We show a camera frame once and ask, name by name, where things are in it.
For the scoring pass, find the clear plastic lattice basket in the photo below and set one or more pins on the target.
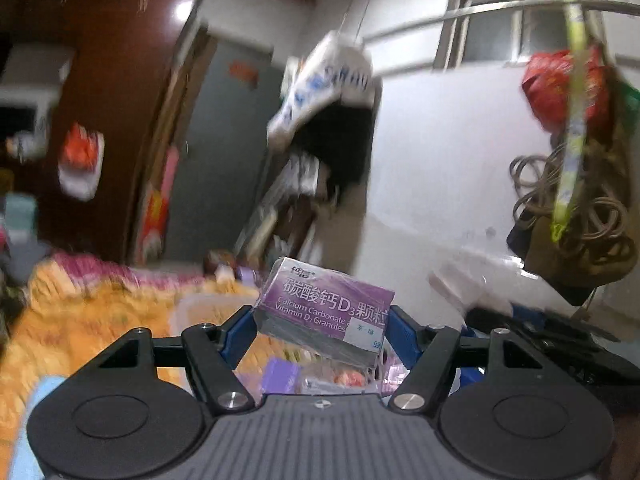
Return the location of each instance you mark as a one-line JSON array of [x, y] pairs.
[[210, 312]]

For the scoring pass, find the purple calcium granules box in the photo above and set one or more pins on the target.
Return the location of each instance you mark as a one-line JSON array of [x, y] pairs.
[[325, 310]]

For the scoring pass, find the teal box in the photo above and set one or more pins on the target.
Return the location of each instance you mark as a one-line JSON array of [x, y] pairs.
[[20, 215]]

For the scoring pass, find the olive hanging bag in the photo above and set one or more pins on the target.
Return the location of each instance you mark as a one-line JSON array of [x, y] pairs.
[[600, 220]]

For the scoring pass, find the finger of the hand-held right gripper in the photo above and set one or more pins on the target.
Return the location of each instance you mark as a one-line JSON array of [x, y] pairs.
[[472, 374], [492, 319]]

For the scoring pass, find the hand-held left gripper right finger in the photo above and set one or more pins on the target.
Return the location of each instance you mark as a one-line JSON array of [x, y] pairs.
[[401, 334]]

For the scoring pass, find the red and white plastic bag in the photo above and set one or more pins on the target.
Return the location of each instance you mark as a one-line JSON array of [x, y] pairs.
[[80, 160]]

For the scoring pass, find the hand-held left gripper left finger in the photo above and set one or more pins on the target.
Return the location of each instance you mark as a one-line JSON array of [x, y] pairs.
[[236, 332]]

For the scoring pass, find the pink soap box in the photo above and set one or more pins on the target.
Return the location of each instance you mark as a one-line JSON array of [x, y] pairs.
[[350, 377]]

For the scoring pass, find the window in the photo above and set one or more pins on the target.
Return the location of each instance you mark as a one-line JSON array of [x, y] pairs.
[[505, 15]]

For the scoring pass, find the brown wooden wardrobe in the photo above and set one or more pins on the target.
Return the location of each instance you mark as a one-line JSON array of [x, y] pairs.
[[115, 85]]

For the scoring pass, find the metal hanging rod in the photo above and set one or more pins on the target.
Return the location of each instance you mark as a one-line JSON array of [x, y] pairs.
[[500, 10]]

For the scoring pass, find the white and black hoodie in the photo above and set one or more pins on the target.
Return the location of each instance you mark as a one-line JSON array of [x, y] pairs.
[[330, 105]]

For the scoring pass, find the red printed paper bag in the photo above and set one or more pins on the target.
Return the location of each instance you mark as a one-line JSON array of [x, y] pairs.
[[152, 220]]

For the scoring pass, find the folded metal crutches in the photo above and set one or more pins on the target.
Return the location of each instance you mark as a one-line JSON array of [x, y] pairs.
[[280, 200]]

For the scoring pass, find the grey metal door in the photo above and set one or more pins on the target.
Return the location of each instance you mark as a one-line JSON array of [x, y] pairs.
[[225, 150]]

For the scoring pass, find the yellow-green printed strip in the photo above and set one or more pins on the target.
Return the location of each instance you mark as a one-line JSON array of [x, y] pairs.
[[572, 110]]

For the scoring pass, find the small purple box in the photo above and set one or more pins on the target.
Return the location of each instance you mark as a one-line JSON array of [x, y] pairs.
[[280, 377]]

